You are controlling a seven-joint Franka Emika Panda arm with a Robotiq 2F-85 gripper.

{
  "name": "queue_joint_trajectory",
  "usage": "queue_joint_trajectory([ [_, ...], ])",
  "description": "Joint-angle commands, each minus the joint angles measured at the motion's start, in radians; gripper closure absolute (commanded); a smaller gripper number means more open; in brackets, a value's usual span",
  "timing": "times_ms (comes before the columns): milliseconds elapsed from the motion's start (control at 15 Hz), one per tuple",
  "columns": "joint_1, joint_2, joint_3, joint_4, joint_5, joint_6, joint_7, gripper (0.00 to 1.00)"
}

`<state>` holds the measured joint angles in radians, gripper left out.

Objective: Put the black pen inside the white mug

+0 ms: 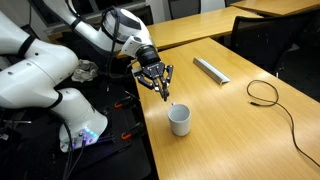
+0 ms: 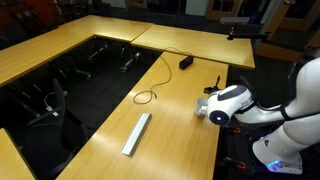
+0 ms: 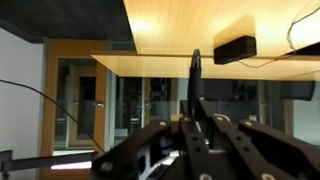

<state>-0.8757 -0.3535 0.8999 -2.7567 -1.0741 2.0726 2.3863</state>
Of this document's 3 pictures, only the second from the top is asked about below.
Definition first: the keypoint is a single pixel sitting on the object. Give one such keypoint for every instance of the wooden door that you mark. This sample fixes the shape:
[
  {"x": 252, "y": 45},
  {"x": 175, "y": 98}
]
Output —
[{"x": 223, "y": 8}]

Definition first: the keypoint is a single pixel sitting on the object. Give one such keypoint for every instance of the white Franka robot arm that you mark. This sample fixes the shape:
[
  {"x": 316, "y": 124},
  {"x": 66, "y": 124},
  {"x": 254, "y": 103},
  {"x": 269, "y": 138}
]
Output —
[{"x": 233, "y": 100}]

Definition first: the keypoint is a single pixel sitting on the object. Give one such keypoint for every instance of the red and black clamp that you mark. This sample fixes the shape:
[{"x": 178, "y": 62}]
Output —
[
  {"x": 236, "y": 130},
  {"x": 235, "y": 162}
]

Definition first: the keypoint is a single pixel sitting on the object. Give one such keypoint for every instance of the black rectangular power box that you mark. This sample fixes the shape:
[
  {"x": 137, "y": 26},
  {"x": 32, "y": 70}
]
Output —
[{"x": 186, "y": 62}]

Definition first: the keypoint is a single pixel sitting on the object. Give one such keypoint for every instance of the grey flat camera plate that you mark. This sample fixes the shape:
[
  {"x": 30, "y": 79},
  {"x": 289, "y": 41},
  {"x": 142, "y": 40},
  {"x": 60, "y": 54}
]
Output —
[{"x": 234, "y": 20}]

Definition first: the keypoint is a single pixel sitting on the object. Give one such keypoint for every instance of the black chair with metal legs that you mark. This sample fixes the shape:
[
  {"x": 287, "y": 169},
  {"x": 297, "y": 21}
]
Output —
[{"x": 78, "y": 68}]

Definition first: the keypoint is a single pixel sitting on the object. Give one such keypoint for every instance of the white ceramic mug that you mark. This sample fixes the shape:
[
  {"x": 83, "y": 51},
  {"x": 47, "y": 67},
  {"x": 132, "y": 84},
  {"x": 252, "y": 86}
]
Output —
[{"x": 200, "y": 106}]

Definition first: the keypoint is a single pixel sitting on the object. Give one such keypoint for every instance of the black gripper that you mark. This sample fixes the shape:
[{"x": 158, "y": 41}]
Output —
[{"x": 209, "y": 90}]

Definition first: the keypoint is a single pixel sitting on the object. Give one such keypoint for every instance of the long silver metal bar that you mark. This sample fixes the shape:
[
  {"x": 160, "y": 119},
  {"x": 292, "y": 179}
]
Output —
[{"x": 136, "y": 134}]

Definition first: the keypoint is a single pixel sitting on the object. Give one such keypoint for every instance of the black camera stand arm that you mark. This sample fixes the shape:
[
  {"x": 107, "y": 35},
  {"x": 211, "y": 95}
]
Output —
[{"x": 246, "y": 35}]

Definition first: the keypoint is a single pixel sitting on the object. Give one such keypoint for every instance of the large black office chair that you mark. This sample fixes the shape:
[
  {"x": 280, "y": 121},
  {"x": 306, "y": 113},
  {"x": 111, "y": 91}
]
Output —
[{"x": 53, "y": 133}]

